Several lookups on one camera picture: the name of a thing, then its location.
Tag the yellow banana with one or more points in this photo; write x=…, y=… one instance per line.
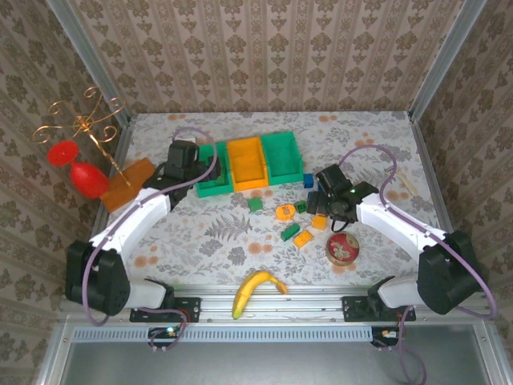
x=248, y=290

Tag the orange round lego piece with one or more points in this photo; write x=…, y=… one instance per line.
x=282, y=214

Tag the black right connector board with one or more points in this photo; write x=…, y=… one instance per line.
x=382, y=336

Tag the black connector board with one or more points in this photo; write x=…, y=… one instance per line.
x=164, y=333
x=382, y=336

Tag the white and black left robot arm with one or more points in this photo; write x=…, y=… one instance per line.
x=132, y=216

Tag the blue lego brick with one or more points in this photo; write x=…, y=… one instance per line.
x=308, y=180

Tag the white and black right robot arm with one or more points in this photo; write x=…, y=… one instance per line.
x=401, y=224

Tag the small orange lego brick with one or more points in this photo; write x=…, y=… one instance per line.
x=319, y=223

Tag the orange wooden block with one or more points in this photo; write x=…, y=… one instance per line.
x=120, y=192

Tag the orange plastic bin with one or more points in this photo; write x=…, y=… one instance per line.
x=248, y=168

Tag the orange lego brick with print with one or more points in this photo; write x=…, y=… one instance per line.
x=303, y=238

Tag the long green lego brick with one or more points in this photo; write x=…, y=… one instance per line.
x=290, y=232

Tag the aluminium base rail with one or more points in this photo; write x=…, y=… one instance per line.
x=312, y=305

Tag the green plastic bin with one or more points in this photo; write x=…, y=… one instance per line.
x=282, y=158
x=212, y=190

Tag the grey metal lower sheet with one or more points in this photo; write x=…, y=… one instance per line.
x=240, y=365

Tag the red plastic goblet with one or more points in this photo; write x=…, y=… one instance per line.
x=89, y=180

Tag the black left connector board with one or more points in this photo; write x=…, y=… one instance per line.
x=164, y=333

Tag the round red tin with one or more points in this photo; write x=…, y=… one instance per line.
x=342, y=248

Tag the aluminium frame post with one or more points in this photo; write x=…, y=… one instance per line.
x=452, y=48
x=81, y=48

